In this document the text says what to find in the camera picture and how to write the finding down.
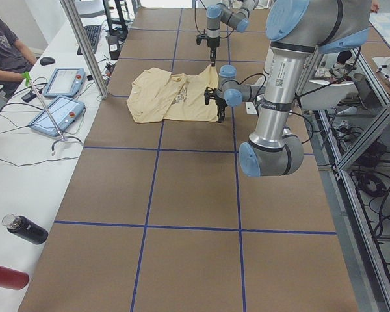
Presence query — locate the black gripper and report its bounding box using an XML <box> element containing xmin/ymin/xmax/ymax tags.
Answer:
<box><xmin>204</xmin><ymin>87</ymin><xmax>226</xmax><ymax>123</ymax></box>
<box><xmin>196</xmin><ymin>29</ymin><xmax>220</xmax><ymax>67</ymax></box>

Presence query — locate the cream long-sleeve printed shirt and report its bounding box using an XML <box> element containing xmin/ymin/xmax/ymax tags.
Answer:
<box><xmin>127</xmin><ymin>66</ymin><xmax>218</xmax><ymax>124</ymax></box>

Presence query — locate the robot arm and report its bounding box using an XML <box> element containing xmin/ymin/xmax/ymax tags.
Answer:
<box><xmin>204</xmin><ymin>1</ymin><xmax>371</xmax><ymax>177</ymax></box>
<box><xmin>196</xmin><ymin>0</ymin><xmax>259</xmax><ymax>67</ymax></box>

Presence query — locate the black power adapter with label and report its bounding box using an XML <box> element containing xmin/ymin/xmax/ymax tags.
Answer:
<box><xmin>106</xmin><ymin>35</ymin><xmax>121</xmax><ymax>60</ymax></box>

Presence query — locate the white plastic chair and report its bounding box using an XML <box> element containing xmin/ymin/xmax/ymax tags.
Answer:
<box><xmin>300</xmin><ymin>81</ymin><xmax>358</xmax><ymax>111</ymax></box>

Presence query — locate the black keyboard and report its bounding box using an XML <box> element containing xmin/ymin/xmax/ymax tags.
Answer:
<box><xmin>84</xmin><ymin>25</ymin><xmax>101</xmax><ymax>54</ymax></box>

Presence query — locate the far blue teach pendant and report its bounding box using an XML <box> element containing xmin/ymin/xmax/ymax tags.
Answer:
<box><xmin>42</xmin><ymin>68</ymin><xmax>86</xmax><ymax>98</ymax></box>

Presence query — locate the blue teach pendant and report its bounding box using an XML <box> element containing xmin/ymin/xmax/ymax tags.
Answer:
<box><xmin>42</xmin><ymin>68</ymin><xmax>86</xmax><ymax>98</ymax></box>
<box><xmin>29</xmin><ymin>96</ymin><xmax>85</xmax><ymax>137</ymax></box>

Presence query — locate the near blue teach pendant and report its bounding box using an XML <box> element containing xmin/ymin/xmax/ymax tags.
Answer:
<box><xmin>29</xmin><ymin>96</ymin><xmax>85</xmax><ymax>137</ymax></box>

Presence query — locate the black computer mouse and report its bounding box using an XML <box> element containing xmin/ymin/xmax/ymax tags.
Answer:
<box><xmin>40</xmin><ymin>57</ymin><xmax>55</xmax><ymax>66</ymax></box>

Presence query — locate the black smartphone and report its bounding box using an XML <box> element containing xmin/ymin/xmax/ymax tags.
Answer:
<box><xmin>21</xmin><ymin>91</ymin><xmax>37</xmax><ymax>103</ymax></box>

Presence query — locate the seated person in grey shirt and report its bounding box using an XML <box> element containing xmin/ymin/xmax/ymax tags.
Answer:
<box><xmin>0</xmin><ymin>18</ymin><xmax>37</xmax><ymax>97</ymax></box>

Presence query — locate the black water bottle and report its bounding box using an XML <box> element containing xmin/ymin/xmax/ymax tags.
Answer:
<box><xmin>2</xmin><ymin>214</ymin><xmax>48</xmax><ymax>245</ymax></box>

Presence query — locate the red water bottle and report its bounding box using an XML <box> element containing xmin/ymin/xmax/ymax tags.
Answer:
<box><xmin>0</xmin><ymin>266</ymin><xmax>30</xmax><ymax>290</ymax></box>

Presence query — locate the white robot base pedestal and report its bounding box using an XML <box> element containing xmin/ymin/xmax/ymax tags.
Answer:
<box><xmin>245</xmin><ymin>102</ymin><xmax>257</xmax><ymax>115</ymax></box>

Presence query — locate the aluminium frame post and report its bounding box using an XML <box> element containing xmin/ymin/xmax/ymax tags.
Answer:
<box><xmin>60</xmin><ymin>0</ymin><xmax>108</xmax><ymax>99</ymax></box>

